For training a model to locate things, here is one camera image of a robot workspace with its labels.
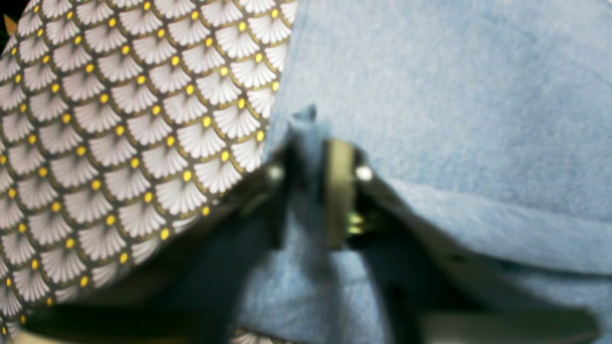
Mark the fan-patterned table cloth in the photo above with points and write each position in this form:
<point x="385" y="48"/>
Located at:
<point x="121" y="121"/>

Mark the blue T-shirt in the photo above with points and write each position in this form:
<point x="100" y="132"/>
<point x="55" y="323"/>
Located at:
<point x="490" y="118"/>

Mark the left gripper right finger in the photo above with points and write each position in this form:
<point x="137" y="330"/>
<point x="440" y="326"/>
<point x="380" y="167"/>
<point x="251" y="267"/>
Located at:
<point x="433" y="290"/>

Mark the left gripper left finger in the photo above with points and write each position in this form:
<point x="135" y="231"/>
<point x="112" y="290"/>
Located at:
<point x="188" y="292"/>

